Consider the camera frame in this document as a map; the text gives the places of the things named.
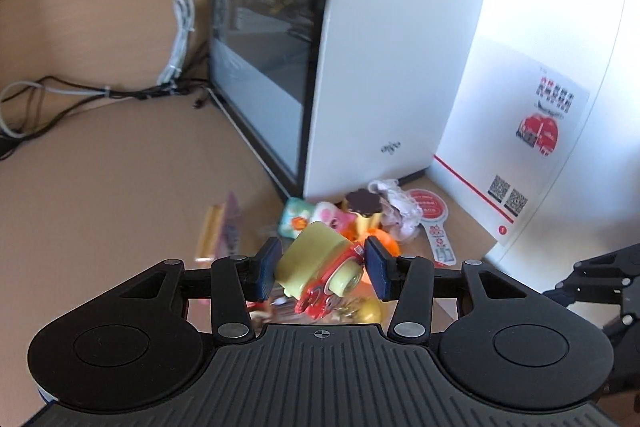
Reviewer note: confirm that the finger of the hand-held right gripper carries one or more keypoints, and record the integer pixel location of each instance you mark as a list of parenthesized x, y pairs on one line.
[(590, 291), (615, 263)]

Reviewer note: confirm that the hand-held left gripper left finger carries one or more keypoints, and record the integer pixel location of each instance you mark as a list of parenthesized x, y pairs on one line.
[(267, 272)]

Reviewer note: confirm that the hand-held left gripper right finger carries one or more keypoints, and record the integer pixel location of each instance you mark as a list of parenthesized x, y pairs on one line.
[(377, 272)]

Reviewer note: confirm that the yellow green red toy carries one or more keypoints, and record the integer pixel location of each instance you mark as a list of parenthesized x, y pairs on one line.
[(310, 257)]

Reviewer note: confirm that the pink printed packet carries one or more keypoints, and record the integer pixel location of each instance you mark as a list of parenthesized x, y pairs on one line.
[(225, 227)]

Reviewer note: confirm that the white paddle fan red circle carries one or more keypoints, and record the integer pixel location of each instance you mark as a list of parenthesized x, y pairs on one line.
[(425, 204)]

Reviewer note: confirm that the yellow orange toy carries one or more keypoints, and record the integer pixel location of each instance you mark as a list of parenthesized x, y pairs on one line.
[(385, 242)]

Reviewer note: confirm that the yellow pudding toy brown top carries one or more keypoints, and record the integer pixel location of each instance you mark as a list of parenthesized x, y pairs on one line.
[(362, 207)]

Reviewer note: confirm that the pink pig toy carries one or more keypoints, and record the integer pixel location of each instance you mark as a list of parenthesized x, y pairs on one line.
[(332, 217)]

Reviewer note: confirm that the white printed poster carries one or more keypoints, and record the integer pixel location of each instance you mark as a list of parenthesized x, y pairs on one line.
[(500, 132)]

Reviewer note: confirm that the white computer case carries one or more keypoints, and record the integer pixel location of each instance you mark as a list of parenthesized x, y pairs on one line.
[(390, 32)]

